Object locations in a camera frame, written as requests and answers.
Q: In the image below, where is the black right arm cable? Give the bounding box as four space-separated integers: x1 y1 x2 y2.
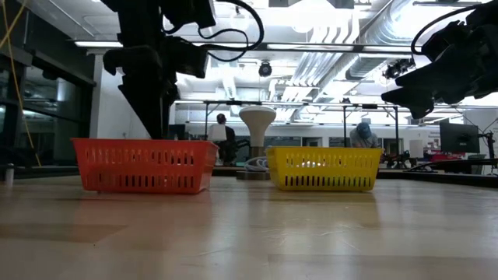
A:
410 2 480 56

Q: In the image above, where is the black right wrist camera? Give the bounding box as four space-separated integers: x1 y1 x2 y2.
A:
421 19 468 62

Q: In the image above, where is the person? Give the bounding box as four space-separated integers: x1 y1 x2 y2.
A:
215 113 238 165
349 121 379 149

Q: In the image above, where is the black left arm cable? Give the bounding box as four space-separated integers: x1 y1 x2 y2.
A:
163 0 266 64

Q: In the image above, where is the silver ceiling duct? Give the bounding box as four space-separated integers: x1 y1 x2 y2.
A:
344 0 433 82

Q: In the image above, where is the white bulb lamp with base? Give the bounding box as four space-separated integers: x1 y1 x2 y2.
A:
235 105 278 181

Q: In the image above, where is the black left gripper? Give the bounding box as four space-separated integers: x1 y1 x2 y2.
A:
102 34 210 140

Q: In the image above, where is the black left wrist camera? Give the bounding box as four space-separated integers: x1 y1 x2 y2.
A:
163 0 217 29

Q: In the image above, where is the yellow hanging cable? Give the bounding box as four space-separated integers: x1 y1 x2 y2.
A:
0 0 43 168

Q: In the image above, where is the black background station frame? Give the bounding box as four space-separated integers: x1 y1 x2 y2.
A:
203 99 401 159

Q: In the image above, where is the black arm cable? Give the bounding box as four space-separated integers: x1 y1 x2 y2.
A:
163 0 266 64
410 2 480 56

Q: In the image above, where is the white coiled lamp cord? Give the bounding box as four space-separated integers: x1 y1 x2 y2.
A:
244 156 270 173

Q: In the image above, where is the ceiling tube light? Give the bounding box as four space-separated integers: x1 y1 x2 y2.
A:
73 40 124 49

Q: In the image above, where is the yellow plastic basket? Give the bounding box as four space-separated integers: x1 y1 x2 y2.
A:
265 145 384 193

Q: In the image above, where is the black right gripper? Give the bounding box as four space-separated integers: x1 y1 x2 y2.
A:
381 25 498 121

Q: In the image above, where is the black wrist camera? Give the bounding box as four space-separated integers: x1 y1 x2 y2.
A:
163 0 217 29
421 19 468 62

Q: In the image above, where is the orange plastic basket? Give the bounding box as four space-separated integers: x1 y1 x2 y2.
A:
70 137 219 195

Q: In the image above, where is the black computer monitor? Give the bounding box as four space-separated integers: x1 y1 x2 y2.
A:
439 121 481 155

